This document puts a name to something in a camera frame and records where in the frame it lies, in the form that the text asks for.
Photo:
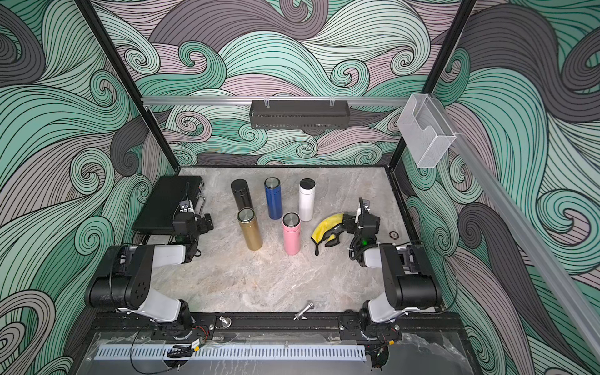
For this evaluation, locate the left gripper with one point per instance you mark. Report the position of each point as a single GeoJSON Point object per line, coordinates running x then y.
{"type": "Point", "coordinates": [201, 223]}

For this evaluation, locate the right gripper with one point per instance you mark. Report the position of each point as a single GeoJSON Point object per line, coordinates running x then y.
{"type": "Point", "coordinates": [351, 220]}

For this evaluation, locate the yellow cleaning cloth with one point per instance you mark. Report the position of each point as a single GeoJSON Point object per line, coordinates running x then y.
{"type": "Point", "coordinates": [322, 227]}

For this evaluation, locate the gold thermos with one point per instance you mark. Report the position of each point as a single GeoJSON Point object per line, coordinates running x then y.
{"type": "Point", "coordinates": [248, 222]}

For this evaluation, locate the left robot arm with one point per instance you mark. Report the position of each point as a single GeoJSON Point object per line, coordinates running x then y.
{"type": "Point", "coordinates": [122, 280]}

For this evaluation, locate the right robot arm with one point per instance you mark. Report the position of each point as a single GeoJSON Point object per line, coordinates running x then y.
{"type": "Point", "coordinates": [409, 284]}

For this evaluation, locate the pink thermos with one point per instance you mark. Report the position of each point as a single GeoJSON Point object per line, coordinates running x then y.
{"type": "Point", "coordinates": [291, 233]}

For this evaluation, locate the white thermos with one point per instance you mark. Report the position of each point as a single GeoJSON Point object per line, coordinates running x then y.
{"type": "Point", "coordinates": [306, 199]}

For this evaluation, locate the black thermos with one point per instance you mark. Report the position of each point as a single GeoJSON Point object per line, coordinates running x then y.
{"type": "Point", "coordinates": [241, 193]}

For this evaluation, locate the blue thermos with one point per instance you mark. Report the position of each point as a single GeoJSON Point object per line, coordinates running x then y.
{"type": "Point", "coordinates": [273, 196]}

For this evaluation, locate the black case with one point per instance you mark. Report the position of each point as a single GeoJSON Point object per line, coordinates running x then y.
{"type": "Point", "coordinates": [163, 203]}

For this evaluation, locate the silver bolt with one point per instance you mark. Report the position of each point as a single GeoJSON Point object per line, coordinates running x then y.
{"type": "Point", "coordinates": [301, 314]}

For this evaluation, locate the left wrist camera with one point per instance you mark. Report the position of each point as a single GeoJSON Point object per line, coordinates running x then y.
{"type": "Point", "coordinates": [186, 206]}

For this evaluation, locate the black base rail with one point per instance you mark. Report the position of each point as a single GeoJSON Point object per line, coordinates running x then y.
{"type": "Point", "coordinates": [225, 326]}

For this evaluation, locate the black wall shelf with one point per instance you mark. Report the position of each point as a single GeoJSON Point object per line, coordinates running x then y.
{"type": "Point", "coordinates": [299, 114]}

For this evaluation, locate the clear plastic wall holder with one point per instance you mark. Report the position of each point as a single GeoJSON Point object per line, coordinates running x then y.
{"type": "Point", "coordinates": [425, 126]}

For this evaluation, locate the white slotted cable duct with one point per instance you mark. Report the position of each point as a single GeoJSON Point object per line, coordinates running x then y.
{"type": "Point", "coordinates": [312, 352]}

